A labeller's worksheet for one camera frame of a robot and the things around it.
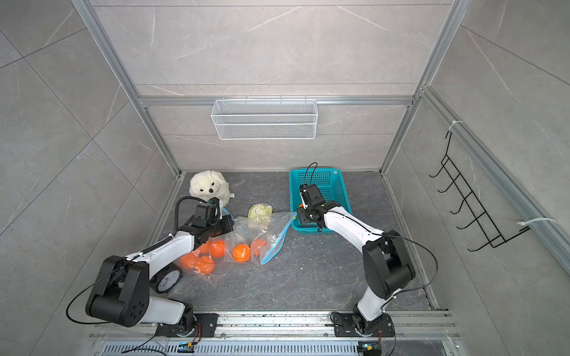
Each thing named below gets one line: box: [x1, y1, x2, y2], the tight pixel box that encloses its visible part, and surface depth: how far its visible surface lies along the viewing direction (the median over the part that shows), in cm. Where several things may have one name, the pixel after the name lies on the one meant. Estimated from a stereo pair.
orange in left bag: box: [210, 238, 225, 259], surface depth 86 cm
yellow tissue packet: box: [247, 202, 274, 219], surface depth 100 cm
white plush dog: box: [188, 170, 231, 207], surface depth 92 cm
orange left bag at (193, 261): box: [180, 250, 206, 273], surface depth 81 cm
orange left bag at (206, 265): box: [198, 255, 216, 275], surface depth 83 cm
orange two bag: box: [250, 238, 268, 257], surface depth 81 cm
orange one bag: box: [231, 243, 251, 264], surface depth 85 cm
